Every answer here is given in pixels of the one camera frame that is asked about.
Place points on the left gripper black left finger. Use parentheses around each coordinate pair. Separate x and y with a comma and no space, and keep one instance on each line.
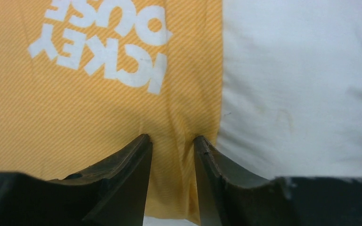
(111,192)

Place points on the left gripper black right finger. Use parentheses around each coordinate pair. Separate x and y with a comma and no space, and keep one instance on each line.
(230,195)

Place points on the yellow and blue pillowcase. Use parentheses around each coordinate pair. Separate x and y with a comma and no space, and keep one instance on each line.
(79,79)

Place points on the white pillow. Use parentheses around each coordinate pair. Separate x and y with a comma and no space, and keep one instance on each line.
(292,87)

